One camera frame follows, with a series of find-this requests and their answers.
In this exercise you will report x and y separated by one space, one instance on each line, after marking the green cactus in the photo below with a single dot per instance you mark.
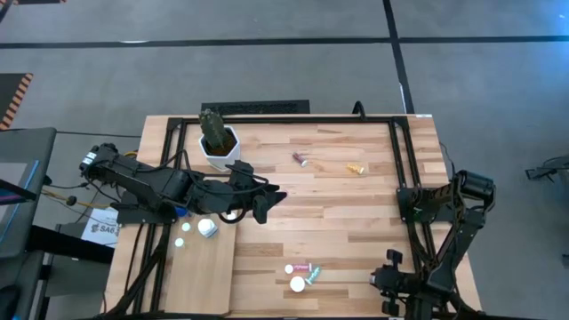
213 129

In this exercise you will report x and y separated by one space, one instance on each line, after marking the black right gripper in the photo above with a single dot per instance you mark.
395 284

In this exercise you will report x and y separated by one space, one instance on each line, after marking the black equipment stand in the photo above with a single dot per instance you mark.
555 168

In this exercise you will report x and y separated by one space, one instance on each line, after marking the black floor grate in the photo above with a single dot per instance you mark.
255 107

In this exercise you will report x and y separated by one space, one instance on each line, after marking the light wooden tray board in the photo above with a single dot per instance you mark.
200 275

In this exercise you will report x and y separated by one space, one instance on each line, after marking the orange black striped floor mat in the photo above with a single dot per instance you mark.
11 93

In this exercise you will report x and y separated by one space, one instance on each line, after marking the grey side cart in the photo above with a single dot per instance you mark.
26 151

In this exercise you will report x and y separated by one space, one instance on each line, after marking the white plant pot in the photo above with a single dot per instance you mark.
222 162

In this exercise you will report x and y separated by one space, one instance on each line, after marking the teal pill vial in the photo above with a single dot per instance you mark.
313 275

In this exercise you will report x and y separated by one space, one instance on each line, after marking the white paper sign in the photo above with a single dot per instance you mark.
100 229

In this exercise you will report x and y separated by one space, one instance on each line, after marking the large white round lid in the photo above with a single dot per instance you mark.
297 283

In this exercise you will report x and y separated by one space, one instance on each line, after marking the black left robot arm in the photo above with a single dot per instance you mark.
146 178

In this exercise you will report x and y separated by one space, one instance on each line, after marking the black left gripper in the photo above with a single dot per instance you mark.
242 195

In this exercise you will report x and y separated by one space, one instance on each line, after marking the black metal table frame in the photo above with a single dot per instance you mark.
311 120

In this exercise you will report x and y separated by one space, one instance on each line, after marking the black floor beam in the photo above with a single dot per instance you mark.
71 242

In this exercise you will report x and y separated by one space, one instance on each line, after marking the large white pill bottle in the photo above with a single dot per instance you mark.
206 226

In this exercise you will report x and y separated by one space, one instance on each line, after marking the dark red pill vial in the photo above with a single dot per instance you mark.
298 158

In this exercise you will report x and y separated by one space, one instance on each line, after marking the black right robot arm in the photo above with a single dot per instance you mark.
449 249

